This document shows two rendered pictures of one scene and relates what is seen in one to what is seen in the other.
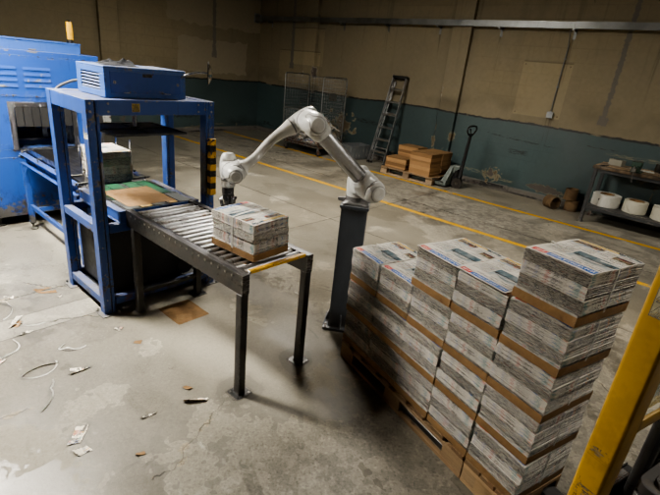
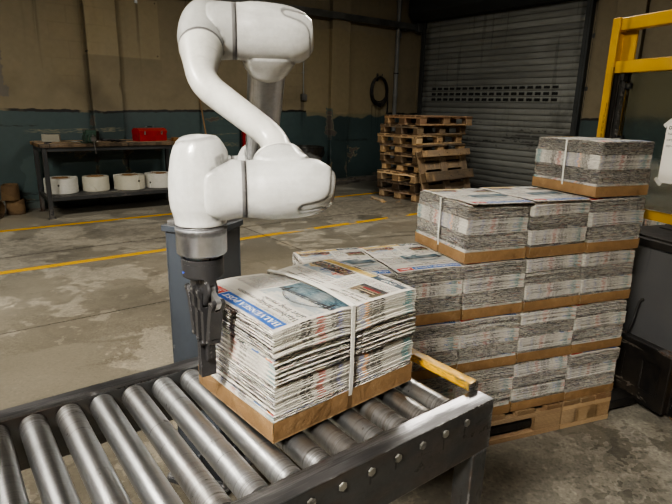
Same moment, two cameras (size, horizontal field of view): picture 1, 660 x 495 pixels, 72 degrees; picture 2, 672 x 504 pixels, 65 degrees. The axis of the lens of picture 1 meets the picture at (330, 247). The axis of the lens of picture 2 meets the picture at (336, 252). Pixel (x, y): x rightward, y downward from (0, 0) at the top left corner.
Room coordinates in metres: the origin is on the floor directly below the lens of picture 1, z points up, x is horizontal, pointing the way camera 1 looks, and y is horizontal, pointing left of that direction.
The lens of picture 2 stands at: (2.29, 1.52, 1.40)
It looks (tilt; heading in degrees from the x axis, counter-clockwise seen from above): 15 degrees down; 282
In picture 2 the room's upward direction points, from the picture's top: 1 degrees clockwise
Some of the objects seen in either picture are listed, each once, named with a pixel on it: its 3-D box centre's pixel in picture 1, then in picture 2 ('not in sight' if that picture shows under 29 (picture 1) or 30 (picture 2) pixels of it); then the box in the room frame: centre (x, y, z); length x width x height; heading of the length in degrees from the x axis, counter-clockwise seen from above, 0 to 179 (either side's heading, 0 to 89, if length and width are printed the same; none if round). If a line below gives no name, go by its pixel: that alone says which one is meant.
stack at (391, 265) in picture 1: (424, 342); (433, 345); (2.33, -0.62, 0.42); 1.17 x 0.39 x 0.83; 33
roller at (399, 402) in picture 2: (263, 259); (357, 377); (2.48, 0.39, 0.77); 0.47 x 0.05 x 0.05; 140
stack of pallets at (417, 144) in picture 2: not in sight; (423, 156); (2.84, -7.41, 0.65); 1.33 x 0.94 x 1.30; 54
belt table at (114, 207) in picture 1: (138, 198); not in sight; (3.47, 1.57, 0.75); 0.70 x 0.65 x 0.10; 50
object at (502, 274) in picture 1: (506, 273); (532, 193); (1.97, -0.84, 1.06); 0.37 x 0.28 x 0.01; 124
